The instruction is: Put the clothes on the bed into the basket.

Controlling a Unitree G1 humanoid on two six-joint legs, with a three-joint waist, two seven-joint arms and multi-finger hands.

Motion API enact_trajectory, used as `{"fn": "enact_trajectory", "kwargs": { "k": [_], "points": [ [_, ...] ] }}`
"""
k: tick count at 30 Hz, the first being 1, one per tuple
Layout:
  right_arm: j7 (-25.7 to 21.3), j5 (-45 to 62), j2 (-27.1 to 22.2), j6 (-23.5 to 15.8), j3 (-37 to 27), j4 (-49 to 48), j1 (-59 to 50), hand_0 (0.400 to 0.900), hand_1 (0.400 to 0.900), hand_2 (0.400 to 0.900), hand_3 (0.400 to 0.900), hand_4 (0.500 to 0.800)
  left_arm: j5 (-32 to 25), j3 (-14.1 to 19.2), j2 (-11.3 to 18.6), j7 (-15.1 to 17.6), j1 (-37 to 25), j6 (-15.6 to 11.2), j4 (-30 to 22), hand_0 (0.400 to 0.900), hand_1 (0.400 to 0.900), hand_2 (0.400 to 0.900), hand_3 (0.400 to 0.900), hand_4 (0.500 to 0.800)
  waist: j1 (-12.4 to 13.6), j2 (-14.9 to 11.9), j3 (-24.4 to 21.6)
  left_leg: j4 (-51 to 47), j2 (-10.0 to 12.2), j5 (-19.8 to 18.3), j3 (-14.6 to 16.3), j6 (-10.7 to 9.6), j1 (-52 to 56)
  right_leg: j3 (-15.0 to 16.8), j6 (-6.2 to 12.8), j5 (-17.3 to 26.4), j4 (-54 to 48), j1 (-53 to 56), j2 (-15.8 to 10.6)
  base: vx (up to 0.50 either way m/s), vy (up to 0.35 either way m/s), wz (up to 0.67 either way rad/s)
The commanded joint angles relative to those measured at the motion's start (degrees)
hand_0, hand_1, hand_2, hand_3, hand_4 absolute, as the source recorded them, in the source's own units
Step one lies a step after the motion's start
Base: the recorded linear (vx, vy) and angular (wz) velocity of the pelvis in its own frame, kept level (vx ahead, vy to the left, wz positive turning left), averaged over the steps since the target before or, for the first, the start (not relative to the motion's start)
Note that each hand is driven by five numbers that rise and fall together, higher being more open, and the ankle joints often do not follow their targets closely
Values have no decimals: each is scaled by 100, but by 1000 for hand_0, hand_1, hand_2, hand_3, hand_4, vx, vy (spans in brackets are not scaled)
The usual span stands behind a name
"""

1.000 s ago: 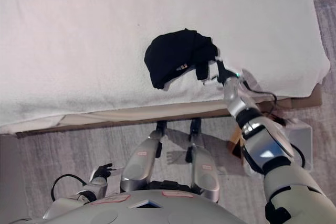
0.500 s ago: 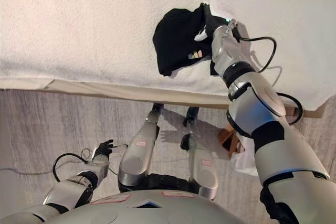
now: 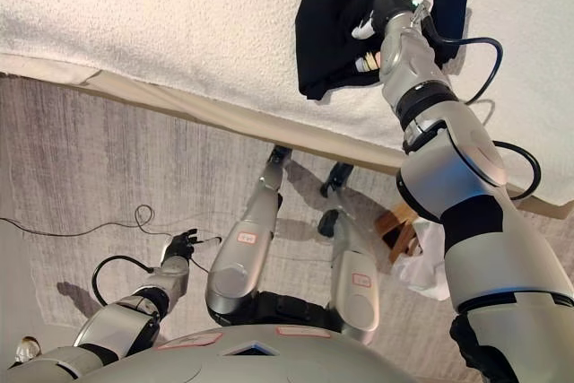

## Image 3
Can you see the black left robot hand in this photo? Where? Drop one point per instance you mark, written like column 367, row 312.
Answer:
column 180, row 245

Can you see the black garment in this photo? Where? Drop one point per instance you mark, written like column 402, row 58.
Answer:
column 329, row 37

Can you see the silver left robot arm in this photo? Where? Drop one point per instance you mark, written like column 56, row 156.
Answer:
column 130, row 311

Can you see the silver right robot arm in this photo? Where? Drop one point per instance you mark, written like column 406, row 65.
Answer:
column 466, row 185

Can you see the wooden laundry basket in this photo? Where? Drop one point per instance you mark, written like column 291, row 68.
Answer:
column 397, row 228

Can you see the bed with white blanket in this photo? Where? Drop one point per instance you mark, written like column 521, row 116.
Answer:
column 179, row 15

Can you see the silver left robot leg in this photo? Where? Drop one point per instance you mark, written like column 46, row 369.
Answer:
column 244, row 248

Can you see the silver robot leg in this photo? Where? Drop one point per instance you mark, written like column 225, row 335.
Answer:
column 359, row 284
column 244, row 248

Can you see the black left robot foot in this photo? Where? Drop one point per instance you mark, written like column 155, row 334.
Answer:
column 280, row 155

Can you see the black robot foot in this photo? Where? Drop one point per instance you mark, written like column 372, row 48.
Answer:
column 280, row 155
column 337, row 179

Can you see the black right robot foot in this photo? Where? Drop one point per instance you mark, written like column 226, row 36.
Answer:
column 337, row 179

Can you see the silver right robot leg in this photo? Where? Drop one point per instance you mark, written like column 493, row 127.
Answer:
column 359, row 284

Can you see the white garment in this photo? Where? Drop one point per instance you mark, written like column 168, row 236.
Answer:
column 423, row 262

